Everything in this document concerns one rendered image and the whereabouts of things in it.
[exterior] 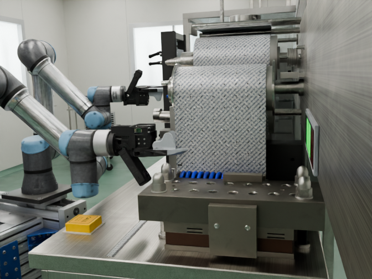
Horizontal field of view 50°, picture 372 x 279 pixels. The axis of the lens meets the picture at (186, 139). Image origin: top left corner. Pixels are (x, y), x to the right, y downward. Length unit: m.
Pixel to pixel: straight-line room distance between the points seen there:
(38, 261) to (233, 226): 0.46
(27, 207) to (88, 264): 0.93
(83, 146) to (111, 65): 6.12
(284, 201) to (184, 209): 0.22
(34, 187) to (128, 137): 0.78
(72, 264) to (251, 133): 0.53
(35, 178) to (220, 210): 1.09
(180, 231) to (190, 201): 0.08
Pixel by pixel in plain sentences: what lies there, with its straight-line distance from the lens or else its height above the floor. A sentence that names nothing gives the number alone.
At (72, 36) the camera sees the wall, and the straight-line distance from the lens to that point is 7.56.
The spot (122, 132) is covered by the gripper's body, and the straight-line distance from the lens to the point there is 1.08.
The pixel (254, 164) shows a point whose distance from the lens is 1.03.
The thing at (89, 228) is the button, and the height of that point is 0.91.
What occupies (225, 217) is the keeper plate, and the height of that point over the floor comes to 1.00.
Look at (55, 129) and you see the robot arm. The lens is 1.28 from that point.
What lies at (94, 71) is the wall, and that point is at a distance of 7.35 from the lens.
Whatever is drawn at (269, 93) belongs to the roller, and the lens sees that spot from 1.01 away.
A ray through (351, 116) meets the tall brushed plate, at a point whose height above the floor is 1.26.
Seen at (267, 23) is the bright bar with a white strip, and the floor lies 1.44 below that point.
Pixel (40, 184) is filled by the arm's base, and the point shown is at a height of 0.86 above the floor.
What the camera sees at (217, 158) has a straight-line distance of 1.04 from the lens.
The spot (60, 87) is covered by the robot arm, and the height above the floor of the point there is 1.26.
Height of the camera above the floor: 1.29
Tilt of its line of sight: 9 degrees down
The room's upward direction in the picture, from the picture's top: 2 degrees counter-clockwise
